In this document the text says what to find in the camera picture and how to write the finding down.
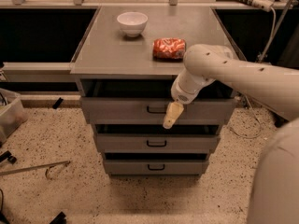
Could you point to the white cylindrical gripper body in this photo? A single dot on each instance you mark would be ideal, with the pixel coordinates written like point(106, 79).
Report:
point(179, 94)

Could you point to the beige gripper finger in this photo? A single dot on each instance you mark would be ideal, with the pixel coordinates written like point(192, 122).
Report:
point(173, 112)

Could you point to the grey top drawer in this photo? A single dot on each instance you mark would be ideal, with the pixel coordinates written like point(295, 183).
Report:
point(152, 111)

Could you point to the grey drawer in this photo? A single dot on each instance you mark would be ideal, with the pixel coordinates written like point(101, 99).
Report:
point(150, 143)
point(122, 167)
point(152, 111)

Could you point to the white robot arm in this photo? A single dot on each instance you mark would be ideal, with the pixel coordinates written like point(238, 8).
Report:
point(274, 197)

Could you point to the grey drawer cabinet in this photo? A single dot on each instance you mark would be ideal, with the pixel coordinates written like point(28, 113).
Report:
point(113, 65)

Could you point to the grey middle drawer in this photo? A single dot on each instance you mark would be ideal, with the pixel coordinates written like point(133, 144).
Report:
point(150, 143)

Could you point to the grey bottom drawer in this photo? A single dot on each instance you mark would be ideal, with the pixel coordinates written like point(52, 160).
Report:
point(122, 167)

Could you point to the orange snack bag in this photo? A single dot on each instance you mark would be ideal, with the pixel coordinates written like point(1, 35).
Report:
point(169, 48)

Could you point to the white ceramic bowl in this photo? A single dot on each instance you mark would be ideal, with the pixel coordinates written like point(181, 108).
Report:
point(132, 24)

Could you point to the small black floor clip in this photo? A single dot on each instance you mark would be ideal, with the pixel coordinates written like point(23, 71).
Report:
point(57, 103)

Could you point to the long metal rod tool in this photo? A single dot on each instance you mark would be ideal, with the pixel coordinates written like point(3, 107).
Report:
point(33, 168)

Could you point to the black object bottom edge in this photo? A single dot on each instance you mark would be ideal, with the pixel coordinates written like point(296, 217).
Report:
point(59, 219)

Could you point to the clear plastic storage bin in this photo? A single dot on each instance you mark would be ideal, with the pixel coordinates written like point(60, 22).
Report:
point(12, 114)

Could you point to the black bracket at left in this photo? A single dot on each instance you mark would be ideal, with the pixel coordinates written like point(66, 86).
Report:
point(7, 156)

